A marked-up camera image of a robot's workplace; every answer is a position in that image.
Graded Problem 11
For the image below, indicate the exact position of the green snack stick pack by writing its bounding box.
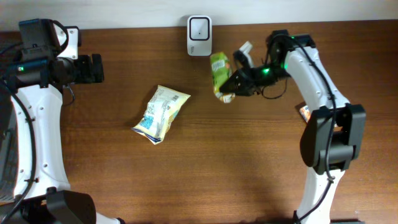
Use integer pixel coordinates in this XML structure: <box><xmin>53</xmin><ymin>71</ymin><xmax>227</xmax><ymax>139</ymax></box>
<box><xmin>210</xmin><ymin>52</ymin><xmax>235</xmax><ymax>103</ymax></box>

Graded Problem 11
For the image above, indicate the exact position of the orange tissue pack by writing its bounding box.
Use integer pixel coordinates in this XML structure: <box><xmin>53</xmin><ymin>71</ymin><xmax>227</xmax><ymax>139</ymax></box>
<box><xmin>299</xmin><ymin>105</ymin><xmax>311</xmax><ymax>123</ymax></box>

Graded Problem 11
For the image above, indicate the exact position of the white chips bag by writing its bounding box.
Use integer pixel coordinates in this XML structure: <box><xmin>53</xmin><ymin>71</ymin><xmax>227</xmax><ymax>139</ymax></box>
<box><xmin>131</xmin><ymin>85</ymin><xmax>190</xmax><ymax>145</ymax></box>

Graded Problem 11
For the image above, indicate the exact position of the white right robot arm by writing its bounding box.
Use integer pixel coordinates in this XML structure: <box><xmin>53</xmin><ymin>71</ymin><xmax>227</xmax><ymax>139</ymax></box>
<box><xmin>220</xmin><ymin>30</ymin><xmax>366</xmax><ymax>223</ymax></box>

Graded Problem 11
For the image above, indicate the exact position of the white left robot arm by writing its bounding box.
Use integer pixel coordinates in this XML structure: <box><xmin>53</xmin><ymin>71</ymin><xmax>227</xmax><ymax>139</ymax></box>
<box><xmin>1</xmin><ymin>54</ymin><xmax>121</xmax><ymax>223</ymax></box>

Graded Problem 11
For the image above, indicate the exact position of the dark grey plastic basket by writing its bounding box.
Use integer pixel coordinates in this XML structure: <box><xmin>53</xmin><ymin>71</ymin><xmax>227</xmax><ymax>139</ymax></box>
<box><xmin>1</xmin><ymin>84</ymin><xmax>18</xmax><ymax>203</ymax></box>

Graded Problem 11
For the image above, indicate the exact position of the black right camera cable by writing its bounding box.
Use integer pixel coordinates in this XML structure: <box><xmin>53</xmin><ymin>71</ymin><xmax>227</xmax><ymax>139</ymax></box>
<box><xmin>260</xmin><ymin>79</ymin><xmax>289</xmax><ymax>100</ymax></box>

